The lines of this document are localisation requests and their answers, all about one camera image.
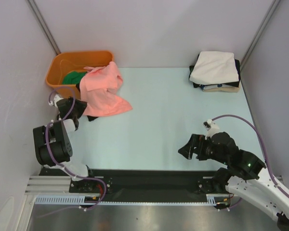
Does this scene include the pink t shirt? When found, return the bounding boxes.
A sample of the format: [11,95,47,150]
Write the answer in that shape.
[79,61,132,117]

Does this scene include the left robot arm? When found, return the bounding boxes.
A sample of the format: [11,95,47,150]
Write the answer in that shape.
[33,94,97,193]

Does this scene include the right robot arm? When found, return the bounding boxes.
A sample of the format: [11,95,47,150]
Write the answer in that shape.
[178,132,289,231]

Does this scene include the green t shirt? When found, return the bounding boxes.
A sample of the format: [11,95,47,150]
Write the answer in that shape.
[62,71,87,85]

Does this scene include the orange plastic bin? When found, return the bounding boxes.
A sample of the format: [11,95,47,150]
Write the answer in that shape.
[45,51,120,100]

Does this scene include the patterned folded t shirt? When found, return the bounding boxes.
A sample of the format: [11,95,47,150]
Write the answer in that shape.
[199,84,227,91]

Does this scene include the beige folded t shirt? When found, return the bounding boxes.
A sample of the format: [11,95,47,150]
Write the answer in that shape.
[203,85,240,93]

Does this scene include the white folded t shirt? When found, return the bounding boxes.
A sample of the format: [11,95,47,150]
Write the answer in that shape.
[189,51,239,85]

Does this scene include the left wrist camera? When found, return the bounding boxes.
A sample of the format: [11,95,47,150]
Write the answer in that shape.
[48,94,63,108]

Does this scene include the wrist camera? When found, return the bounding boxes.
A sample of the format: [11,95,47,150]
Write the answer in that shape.
[48,94,63,108]
[203,119,220,138]

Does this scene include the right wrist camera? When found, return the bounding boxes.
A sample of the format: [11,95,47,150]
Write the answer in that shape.
[203,119,220,138]

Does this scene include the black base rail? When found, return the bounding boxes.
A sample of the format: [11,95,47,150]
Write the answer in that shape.
[39,168,232,203]

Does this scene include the white slotted cable duct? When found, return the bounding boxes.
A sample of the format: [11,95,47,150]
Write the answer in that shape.
[35,194,222,206]

